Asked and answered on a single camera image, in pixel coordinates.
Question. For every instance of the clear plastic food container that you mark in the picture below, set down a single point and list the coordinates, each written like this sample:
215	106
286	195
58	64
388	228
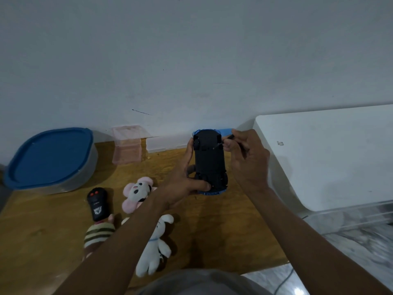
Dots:
87	176

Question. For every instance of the person's left forearm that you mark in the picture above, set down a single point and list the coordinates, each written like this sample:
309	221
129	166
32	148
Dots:
122	239

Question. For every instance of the blue toy car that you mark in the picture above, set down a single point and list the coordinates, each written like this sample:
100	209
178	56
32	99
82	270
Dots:
210	159

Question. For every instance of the person's grey shirt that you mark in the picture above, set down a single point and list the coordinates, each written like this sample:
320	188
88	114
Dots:
202	284

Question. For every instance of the person's left hand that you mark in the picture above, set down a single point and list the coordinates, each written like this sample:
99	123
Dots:
176	187

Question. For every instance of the person's right forearm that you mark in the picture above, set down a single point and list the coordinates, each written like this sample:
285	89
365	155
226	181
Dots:
307	242

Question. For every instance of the striped plush toy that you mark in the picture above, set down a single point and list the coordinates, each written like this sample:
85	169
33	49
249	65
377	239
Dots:
98	235

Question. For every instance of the clear plastic storage bin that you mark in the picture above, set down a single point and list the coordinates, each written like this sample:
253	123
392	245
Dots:
350	216

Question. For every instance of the person's right hand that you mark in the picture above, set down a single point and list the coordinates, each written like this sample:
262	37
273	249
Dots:
253	162

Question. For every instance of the person's right thumb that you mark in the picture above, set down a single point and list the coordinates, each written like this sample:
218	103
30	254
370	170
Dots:
231	146

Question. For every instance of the white bunny plush toy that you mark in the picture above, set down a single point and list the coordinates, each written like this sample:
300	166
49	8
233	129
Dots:
153	251

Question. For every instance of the person's left thumb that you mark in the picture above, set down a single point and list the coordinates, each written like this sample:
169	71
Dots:
199	186

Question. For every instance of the white storage bin lid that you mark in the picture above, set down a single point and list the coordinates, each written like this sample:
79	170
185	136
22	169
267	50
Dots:
331	156

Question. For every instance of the black toy remote control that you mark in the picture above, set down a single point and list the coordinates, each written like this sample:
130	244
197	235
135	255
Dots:
97	205

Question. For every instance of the pink transparent plastic box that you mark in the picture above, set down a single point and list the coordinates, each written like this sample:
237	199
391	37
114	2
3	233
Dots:
127	147

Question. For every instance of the pink flower plush toy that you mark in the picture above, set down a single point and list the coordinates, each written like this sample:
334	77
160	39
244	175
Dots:
135	193

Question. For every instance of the black thin screwdriver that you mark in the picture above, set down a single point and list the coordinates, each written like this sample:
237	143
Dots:
231	137

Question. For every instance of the small clear plastic box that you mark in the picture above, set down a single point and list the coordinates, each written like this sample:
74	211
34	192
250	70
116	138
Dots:
165	144

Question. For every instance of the blue container lid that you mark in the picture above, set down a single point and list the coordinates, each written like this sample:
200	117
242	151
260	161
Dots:
49	158

